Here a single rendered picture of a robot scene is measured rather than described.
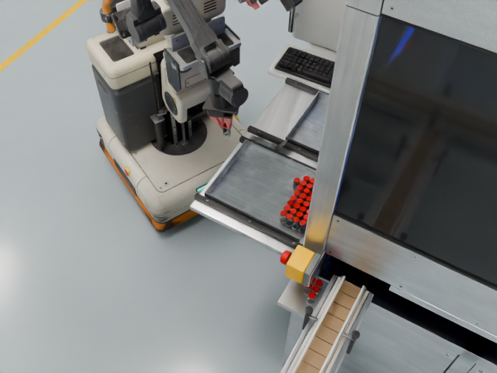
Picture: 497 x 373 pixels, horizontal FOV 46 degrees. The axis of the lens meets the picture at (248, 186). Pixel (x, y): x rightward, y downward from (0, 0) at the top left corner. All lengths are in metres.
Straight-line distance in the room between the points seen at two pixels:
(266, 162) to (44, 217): 1.42
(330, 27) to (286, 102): 0.43
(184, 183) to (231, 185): 0.79
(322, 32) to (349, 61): 1.36
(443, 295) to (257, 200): 0.66
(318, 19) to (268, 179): 0.80
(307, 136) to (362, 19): 1.05
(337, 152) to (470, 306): 0.53
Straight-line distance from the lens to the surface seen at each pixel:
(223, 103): 1.63
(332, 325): 1.62
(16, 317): 2.81
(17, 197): 3.16
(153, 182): 2.69
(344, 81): 1.14
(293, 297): 1.70
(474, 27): 0.99
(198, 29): 1.55
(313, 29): 2.48
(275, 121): 2.09
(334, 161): 1.31
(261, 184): 1.90
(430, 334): 1.75
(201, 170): 2.71
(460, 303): 1.56
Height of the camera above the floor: 2.41
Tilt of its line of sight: 54 degrees down
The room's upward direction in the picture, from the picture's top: 1 degrees clockwise
